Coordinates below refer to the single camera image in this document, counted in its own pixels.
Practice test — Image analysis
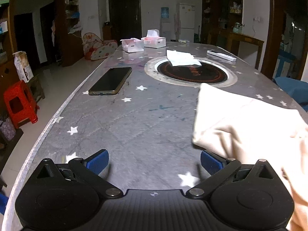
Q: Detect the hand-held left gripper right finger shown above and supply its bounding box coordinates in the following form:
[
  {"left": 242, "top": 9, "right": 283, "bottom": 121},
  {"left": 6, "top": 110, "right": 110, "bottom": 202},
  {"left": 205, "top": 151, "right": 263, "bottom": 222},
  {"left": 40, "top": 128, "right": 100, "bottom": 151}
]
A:
[{"left": 185, "top": 150, "right": 277, "bottom": 199}]

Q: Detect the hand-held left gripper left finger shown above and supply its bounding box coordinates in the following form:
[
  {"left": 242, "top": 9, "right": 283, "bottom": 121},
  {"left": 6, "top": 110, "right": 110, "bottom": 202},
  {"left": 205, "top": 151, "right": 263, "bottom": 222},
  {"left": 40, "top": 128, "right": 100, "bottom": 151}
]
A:
[{"left": 36, "top": 149, "right": 123, "bottom": 199}]

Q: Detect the cream cloth garment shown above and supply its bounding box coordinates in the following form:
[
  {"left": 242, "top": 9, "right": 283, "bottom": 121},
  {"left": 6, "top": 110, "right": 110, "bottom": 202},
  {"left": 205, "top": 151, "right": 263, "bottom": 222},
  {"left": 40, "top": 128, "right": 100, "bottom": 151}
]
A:
[{"left": 192, "top": 83, "right": 308, "bottom": 231}]

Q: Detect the black smartphone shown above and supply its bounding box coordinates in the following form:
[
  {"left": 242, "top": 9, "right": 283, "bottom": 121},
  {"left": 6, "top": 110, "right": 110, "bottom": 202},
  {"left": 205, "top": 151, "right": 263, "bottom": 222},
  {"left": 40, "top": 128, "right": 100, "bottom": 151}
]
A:
[{"left": 89, "top": 67, "right": 132, "bottom": 96}]

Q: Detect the round built-in hotpot burner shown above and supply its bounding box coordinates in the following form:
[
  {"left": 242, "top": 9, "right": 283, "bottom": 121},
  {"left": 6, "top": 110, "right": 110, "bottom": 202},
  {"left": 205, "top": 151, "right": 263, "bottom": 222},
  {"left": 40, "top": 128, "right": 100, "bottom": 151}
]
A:
[{"left": 144, "top": 56, "right": 239, "bottom": 87}]

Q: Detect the wooden stool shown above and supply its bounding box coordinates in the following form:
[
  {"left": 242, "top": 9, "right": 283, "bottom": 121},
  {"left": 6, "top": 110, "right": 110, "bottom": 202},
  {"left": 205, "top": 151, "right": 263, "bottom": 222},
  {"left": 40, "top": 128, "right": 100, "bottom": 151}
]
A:
[{"left": 26, "top": 75, "right": 46, "bottom": 103}]

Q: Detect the red plastic stool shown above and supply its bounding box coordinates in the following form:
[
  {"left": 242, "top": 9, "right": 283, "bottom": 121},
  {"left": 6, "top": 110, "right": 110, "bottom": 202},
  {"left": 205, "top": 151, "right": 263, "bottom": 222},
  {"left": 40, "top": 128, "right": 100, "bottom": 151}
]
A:
[{"left": 3, "top": 80, "right": 39, "bottom": 128}]

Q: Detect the crumpled white tissue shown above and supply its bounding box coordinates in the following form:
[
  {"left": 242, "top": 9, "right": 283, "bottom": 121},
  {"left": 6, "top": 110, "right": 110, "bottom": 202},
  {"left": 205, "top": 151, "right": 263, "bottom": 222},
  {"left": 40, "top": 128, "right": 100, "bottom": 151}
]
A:
[{"left": 167, "top": 50, "right": 202, "bottom": 66}]

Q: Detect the blue chair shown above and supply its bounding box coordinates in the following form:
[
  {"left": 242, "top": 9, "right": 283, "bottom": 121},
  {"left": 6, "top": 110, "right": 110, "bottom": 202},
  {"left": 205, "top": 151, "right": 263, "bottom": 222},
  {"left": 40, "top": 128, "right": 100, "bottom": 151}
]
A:
[{"left": 273, "top": 76, "right": 308, "bottom": 111}]

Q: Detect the polka dot play tent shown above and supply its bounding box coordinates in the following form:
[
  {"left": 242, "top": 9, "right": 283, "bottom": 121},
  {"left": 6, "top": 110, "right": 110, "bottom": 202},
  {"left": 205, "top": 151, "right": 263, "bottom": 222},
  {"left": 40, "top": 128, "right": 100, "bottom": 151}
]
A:
[{"left": 82, "top": 32, "right": 118, "bottom": 61}]

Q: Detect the small white open box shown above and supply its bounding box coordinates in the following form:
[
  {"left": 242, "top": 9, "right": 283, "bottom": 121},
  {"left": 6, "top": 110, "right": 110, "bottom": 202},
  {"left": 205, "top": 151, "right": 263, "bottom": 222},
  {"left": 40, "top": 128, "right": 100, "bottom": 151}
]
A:
[{"left": 121, "top": 38, "right": 144, "bottom": 53}]

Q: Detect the brown paper bag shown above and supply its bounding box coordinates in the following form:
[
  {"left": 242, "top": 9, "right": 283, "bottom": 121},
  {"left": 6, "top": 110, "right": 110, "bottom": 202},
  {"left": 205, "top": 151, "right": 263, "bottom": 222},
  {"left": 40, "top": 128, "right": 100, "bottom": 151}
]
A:
[{"left": 13, "top": 51, "right": 34, "bottom": 83}]

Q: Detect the wooden side table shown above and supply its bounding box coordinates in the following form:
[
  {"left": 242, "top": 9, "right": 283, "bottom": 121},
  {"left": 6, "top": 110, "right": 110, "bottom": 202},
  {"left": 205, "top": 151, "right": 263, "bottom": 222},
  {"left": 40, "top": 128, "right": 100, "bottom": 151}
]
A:
[{"left": 209, "top": 28, "right": 264, "bottom": 68}]

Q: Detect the dark wooden open shelf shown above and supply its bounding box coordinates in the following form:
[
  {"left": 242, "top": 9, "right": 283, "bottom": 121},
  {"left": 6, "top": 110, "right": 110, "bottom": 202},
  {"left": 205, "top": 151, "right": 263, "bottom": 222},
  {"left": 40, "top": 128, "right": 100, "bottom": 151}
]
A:
[{"left": 54, "top": 0, "right": 85, "bottom": 67}]

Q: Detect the white tissue box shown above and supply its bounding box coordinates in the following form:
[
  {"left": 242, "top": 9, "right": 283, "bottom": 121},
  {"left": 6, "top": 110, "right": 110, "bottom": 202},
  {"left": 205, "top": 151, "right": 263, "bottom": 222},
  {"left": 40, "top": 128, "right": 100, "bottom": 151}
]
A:
[{"left": 141, "top": 29, "right": 166, "bottom": 49}]

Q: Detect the hanging garment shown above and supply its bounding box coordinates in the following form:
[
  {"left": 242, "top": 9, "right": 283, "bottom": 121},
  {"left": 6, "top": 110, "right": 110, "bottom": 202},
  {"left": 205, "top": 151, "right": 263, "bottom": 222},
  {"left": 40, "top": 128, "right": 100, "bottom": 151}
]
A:
[{"left": 50, "top": 19, "right": 58, "bottom": 46}]

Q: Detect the pink hanging cloth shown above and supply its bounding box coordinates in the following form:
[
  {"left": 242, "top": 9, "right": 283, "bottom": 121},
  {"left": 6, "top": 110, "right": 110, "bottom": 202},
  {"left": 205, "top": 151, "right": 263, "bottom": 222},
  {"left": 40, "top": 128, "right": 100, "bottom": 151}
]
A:
[{"left": 174, "top": 12, "right": 181, "bottom": 35}]

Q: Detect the white refrigerator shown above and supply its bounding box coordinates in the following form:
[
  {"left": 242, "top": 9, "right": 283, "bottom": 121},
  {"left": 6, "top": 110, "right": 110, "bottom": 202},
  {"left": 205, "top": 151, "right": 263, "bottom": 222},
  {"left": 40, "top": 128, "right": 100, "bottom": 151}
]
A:
[{"left": 177, "top": 3, "right": 195, "bottom": 42}]

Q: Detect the water dispenser with blue bottle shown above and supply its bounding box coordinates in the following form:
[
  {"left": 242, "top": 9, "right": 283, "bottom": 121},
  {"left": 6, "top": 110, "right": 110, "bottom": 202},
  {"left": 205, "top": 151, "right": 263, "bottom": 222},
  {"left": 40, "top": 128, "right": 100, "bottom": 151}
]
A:
[{"left": 160, "top": 7, "right": 172, "bottom": 39}]

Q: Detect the dark wooden door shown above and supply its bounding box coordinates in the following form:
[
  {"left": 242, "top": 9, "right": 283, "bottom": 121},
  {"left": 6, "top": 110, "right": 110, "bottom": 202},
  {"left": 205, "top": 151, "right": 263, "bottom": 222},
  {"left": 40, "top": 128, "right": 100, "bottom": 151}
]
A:
[{"left": 108, "top": 0, "right": 141, "bottom": 41}]

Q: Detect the dark wooden display cabinet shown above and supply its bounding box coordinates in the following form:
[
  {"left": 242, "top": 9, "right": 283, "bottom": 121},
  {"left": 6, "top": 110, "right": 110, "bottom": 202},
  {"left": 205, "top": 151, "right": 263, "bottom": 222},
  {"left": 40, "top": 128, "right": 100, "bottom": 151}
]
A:
[{"left": 202, "top": 0, "right": 243, "bottom": 46}]

